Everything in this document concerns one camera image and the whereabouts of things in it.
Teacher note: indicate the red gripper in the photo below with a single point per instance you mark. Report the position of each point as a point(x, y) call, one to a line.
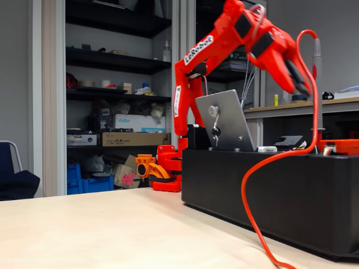
point(281, 53)

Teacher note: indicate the grey test probe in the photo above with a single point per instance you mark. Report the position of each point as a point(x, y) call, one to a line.
point(317, 56)

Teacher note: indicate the grey hinged door panel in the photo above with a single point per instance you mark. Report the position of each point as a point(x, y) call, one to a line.
point(230, 112)

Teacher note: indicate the red robot arm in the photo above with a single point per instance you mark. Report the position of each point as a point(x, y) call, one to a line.
point(221, 30)

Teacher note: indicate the white cylinder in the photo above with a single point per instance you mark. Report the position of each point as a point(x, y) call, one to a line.
point(285, 100)

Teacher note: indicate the dark tape roll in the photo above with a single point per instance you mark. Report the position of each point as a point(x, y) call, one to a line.
point(298, 99)

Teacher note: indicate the wooden top desk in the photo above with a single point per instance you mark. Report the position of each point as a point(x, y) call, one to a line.
point(280, 107)

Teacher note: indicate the black and white device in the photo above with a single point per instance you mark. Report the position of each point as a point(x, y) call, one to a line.
point(327, 96)

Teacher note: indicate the stack of papers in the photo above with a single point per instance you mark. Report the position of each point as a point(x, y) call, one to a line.
point(347, 92)

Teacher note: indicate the white slider knob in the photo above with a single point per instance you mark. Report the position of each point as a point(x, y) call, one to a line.
point(266, 149)

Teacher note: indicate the red display module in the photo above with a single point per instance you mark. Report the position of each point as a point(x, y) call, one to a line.
point(345, 145)

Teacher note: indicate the black corner block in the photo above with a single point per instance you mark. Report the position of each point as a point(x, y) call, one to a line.
point(196, 137)

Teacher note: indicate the black task board box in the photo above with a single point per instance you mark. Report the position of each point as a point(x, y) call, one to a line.
point(280, 196)

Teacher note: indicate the clear plastic bottle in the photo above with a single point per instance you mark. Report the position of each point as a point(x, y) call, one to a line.
point(166, 53)

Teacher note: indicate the crumpled white cloth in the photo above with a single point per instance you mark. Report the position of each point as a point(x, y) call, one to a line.
point(143, 91)

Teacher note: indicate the white Weller box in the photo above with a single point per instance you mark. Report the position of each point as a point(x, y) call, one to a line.
point(134, 122)

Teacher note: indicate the small wooden box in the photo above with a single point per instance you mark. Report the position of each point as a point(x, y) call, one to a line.
point(124, 88)

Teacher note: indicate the long brown cardboard box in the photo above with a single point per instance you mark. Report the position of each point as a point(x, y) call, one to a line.
point(134, 139)

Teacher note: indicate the white tape roll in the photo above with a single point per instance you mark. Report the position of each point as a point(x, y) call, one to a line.
point(105, 83)

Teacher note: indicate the cardboard box with pink sticker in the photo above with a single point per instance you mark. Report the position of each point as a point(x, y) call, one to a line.
point(123, 175)

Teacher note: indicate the beige tape roll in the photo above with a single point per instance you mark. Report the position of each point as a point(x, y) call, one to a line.
point(87, 84)

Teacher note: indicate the flat white box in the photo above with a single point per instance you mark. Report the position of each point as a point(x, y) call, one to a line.
point(81, 139)

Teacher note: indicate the red shelf object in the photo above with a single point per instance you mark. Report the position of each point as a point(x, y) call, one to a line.
point(71, 81)

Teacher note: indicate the blue plastic crate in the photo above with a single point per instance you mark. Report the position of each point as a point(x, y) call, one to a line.
point(73, 179)
point(98, 185)

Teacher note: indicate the blue chair with metal frame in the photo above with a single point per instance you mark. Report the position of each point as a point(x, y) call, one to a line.
point(5, 159)

